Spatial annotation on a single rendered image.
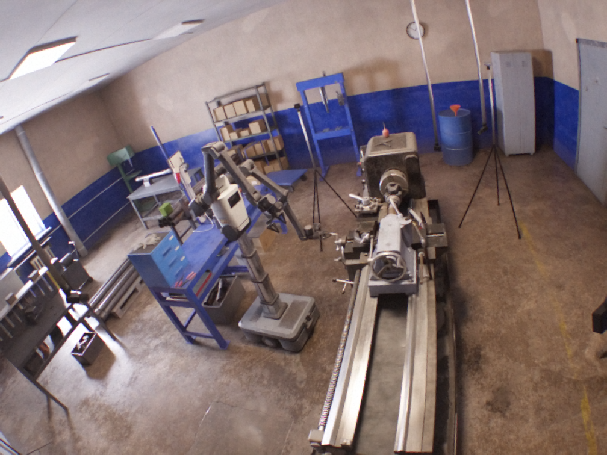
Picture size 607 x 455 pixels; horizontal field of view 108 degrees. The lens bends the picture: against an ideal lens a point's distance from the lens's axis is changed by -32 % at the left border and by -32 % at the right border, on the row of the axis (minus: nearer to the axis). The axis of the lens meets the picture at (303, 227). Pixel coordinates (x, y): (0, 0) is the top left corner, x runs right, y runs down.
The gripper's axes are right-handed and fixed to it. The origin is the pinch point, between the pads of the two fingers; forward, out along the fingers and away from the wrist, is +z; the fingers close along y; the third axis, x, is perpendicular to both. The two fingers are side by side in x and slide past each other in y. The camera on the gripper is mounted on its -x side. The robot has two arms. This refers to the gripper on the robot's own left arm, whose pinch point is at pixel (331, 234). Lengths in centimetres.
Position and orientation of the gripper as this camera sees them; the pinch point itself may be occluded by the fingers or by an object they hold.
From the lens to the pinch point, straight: 264.2
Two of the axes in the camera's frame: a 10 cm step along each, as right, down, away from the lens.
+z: 9.3, -0.8, -3.6
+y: 3.5, -1.5, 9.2
